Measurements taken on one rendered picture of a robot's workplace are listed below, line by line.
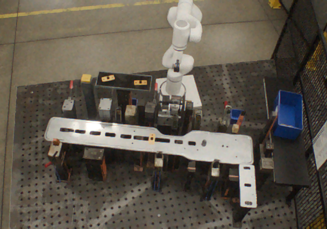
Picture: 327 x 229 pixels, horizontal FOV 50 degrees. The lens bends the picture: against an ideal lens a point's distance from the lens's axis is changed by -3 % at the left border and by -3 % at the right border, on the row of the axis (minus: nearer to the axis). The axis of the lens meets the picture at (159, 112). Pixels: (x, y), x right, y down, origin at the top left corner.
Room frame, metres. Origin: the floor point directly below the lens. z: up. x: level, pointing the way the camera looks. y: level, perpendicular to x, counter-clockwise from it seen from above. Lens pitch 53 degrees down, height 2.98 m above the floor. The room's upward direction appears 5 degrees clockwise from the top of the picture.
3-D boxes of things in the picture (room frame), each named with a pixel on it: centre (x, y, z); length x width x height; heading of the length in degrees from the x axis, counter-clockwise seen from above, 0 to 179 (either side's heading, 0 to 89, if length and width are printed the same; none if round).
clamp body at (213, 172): (1.04, -0.36, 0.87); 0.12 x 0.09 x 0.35; 178
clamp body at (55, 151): (1.09, 0.63, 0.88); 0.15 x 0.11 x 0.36; 178
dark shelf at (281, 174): (1.44, -0.87, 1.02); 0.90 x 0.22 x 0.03; 178
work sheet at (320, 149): (1.13, -0.98, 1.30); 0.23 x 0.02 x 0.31; 178
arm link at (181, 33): (1.51, -0.08, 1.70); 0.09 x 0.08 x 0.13; 86
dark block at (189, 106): (1.47, -0.19, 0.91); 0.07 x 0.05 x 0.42; 178
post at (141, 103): (1.48, 0.13, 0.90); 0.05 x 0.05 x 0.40; 88
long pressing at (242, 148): (1.25, 0.06, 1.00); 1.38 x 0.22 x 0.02; 88
